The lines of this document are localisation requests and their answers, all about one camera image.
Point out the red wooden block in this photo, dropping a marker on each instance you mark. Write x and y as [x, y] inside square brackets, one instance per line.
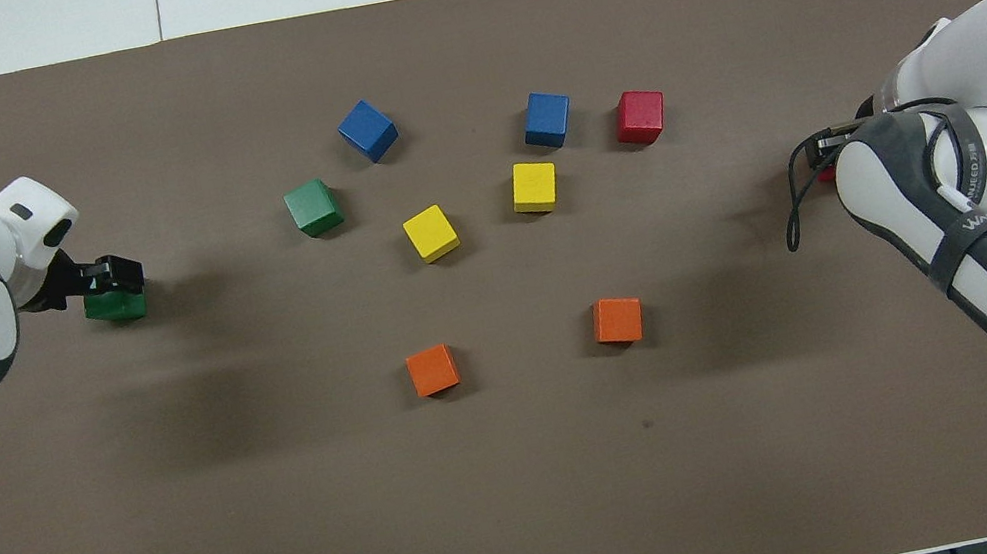
[826, 175]
[640, 116]

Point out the brown table mat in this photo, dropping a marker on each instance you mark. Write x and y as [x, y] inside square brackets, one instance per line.
[292, 516]

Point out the orange wooden block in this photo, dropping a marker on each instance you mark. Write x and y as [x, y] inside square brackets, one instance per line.
[618, 320]
[433, 370]

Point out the yellow wooden block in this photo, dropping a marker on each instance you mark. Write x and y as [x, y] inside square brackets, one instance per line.
[534, 186]
[430, 233]

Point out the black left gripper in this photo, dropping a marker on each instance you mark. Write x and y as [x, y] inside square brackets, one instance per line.
[60, 282]

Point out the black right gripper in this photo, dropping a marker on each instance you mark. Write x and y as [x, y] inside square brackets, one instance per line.
[840, 140]

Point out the green wooden block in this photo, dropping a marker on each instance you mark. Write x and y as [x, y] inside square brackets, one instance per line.
[314, 209]
[115, 308]

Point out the blue wooden block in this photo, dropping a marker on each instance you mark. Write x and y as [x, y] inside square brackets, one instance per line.
[547, 119]
[367, 131]

